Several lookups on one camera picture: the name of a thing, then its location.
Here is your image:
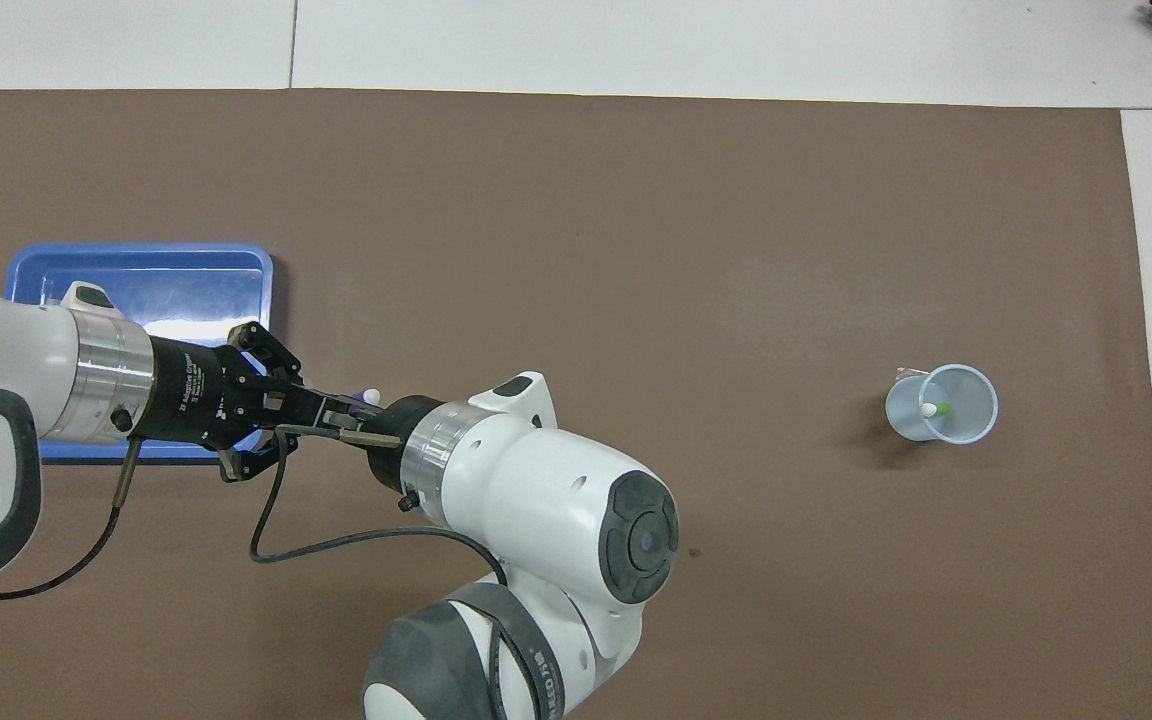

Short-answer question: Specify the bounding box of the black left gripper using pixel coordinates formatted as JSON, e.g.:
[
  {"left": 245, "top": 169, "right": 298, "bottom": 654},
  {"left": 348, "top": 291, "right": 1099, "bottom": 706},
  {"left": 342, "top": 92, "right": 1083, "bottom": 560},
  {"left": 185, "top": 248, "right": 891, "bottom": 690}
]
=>
[{"left": 141, "top": 320, "right": 377, "bottom": 484}]

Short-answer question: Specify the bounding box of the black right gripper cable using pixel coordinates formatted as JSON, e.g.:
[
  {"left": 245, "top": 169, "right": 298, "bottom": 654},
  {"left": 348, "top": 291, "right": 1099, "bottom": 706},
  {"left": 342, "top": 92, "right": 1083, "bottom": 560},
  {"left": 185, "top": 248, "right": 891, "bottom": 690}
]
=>
[{"left": 249, "top": 425, "right": 547, "bottom": 720}]

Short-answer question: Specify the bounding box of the blue plastic tray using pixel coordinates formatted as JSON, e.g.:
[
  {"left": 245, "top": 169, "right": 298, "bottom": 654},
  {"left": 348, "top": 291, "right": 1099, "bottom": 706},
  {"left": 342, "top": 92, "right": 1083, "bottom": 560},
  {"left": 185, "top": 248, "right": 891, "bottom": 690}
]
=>
[{"left": 4, "top": 242, "right": 274, "bottom": 463}]

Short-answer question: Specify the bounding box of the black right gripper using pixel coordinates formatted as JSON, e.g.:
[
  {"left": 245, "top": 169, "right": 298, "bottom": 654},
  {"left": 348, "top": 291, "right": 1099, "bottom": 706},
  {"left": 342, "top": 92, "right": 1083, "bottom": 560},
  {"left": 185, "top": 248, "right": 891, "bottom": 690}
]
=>
[{"left": 321, "top": 395, "right": 447, "bottom": 493}]

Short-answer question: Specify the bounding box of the brown table mat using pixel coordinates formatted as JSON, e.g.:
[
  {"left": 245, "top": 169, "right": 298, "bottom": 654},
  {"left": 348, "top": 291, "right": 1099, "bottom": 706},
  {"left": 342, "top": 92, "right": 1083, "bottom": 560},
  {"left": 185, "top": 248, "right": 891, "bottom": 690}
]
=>
[{"left": 0, "top": 88, "right": 1152, "bottom": 720}]

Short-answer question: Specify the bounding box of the translucent light blue cup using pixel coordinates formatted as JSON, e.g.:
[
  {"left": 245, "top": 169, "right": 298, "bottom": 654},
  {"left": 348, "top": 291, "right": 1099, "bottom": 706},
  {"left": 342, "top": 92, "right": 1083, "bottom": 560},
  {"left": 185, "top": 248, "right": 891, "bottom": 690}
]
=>
[{"left": 885, "top": 363, "right": 999, "bottom": 446}]

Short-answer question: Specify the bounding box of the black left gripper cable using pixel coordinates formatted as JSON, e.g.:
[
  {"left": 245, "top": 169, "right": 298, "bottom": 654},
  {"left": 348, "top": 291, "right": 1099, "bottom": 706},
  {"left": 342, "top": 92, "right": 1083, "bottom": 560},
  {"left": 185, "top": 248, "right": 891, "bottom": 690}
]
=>
[{"left": 0, "top": 435, "right": 142, "bottom": 601}]

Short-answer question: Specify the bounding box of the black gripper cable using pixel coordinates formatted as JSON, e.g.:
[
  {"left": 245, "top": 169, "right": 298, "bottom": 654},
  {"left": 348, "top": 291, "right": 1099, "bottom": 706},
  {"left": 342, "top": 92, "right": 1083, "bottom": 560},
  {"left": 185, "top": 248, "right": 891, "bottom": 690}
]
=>
[
  {"left": 0, "top": 435, "right": 142, "bottom": 601},
  {"left": 249, "top": 425, "right": 547, "bottom": 720}
]

